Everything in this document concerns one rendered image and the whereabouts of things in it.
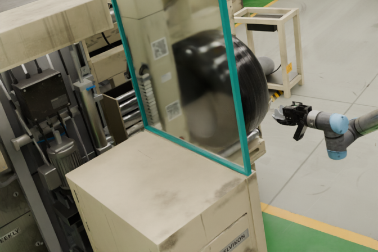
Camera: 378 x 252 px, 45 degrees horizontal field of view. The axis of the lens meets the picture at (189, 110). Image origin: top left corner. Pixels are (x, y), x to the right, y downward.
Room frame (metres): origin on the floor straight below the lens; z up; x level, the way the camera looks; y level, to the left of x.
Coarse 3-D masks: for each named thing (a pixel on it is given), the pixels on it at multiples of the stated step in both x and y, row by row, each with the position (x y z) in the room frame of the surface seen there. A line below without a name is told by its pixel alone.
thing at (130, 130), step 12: (120, 84) 2.27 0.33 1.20; (132, 84) 2.31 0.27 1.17; (108, 96) 2.15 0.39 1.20; (120, 96) 2.13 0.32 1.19; (132, 96) 2.30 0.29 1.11; (108, 108) 2.18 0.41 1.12; (120, 108) 2.10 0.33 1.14; (132, 108) 2.15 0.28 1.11; (120, 120) 2.10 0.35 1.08; (132, 120) 2.14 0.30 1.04; (120, 132) 2.13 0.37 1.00; (132, 132) 2.12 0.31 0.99
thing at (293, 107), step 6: (294, 102) 1.72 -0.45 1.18; (300, 102) 1.69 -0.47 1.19; (282, 108) 1.69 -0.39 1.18; (288, 108) 1.68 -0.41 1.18; (294, 108) 1.66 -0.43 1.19; (300, 108) 1.65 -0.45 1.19; (306, 108) 1.62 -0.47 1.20; (288, 114) 1.67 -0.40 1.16; (294, 114) 1.65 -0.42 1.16; (300, 114) 1.64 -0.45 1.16; (306, 114) 1.61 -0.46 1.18; (288, 120) 1.67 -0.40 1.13; (294, 120) 1.65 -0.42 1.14; (306, 120) 1.60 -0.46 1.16; (306, 126) 1.60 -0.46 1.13
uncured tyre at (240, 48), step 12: (240, 48) 1.94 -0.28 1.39; (240, 60) 1.89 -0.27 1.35; (252, 60) 1.91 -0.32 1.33; (240, 72) 1.85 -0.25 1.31; (252, 72) 1.87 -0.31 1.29; (240, 84) 1.81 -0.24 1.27; (252, 84) 1.84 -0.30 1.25; (264, 84) 1.88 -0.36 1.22; (252, 96) 1.82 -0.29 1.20; (264, 96) 1.87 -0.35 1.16; (252, 108) 1.82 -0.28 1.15; (264, 108) 1.87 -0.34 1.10; (252, 120) 1.83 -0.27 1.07
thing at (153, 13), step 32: (128, 0) 1.52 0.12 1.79; (160, 0) 1.38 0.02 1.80; (192, 0) 1.26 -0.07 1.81; (224, 0) 1.16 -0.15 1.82; (128, 32) 1.56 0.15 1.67; (160, 32) 1.41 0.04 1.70; (192, 32) 1.28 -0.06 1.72; (224, 32) 1.16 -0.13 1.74; (128, 64) 1.60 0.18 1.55; (160, 64) 1.44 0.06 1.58; (192, 64) 1.30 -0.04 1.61; (224, 64) 1.18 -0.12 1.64; (160, 96) 1.48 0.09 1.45; (192, 96) 1.33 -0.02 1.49; (224, 96) 1.20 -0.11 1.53; (160, 128) 1.52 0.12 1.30; (192, 128) 1.35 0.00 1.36; (224, 128) 1.22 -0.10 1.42; (224, 160) 1.24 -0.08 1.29
